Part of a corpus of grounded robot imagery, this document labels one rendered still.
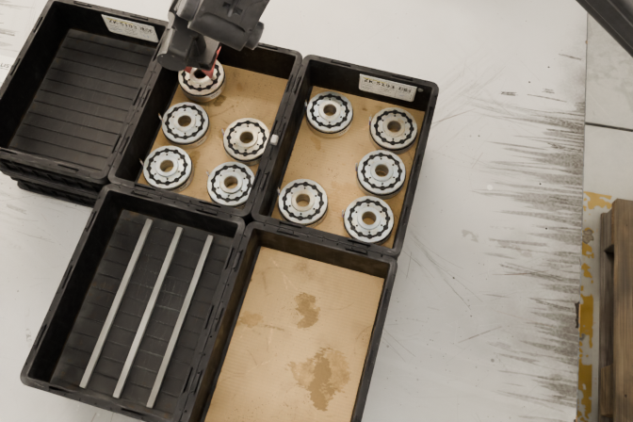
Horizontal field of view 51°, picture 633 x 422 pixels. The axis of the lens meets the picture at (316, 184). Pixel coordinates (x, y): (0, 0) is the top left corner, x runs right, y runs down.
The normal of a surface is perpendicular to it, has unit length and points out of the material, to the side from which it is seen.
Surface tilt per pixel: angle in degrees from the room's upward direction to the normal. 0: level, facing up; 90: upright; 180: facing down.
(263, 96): 0
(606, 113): 0
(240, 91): 0
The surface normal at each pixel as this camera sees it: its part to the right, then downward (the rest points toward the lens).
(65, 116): 0.00, -0.40
